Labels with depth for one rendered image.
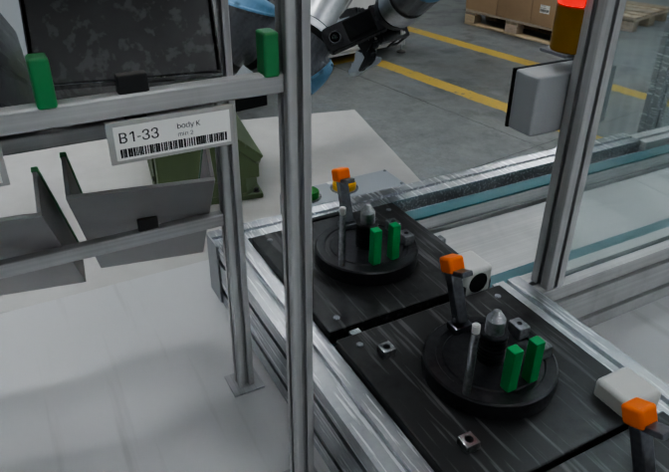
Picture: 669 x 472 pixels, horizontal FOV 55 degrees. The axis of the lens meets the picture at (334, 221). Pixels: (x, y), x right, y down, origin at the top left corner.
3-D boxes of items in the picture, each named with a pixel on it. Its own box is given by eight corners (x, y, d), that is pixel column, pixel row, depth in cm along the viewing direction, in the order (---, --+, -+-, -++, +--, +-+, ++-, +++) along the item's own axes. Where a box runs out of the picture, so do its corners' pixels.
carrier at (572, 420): (335, 354, 74) (336, 262, 68) (497, 296, 84) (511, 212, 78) (468, 520, 56) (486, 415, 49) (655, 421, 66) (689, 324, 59)
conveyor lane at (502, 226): (255, 300, 98) (252, 244, 93) (634, 187, 133) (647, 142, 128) (346, 427, 76) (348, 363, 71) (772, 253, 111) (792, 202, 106)
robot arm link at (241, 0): (187, 23, 127) (228, -34, 125) (242, 64, 134) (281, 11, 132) (194, 35, 117) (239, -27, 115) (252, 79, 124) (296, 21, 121)
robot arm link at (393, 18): (397, 23, 106) (379, -24, 106) (384, 34, 110) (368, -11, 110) (433, 14, 109) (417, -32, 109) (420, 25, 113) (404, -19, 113)
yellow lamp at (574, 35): (540, 46, 74) (547, 2, 71) (571, 42, 76) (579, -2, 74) (572, 57, 70) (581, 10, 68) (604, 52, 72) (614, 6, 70)
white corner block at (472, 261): (441, 282, 87) (444, 257, 85) (468, 273, 89) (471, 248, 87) (463, 301, 83) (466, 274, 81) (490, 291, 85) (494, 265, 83)
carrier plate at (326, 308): (252, 249, 94) (251, 236, 93) (391, 212, 104) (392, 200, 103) (329, 346, 75) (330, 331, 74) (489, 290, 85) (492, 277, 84)
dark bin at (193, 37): (74, 125, 71) (63, 58, 70) (193, 114, 75) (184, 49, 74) (33, 92, 44) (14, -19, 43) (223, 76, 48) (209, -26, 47)
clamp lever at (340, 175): (338, 221, 91) (330, 168, 90) (350, 218, 92) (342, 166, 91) (350, 224, 88) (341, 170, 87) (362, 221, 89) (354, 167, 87)
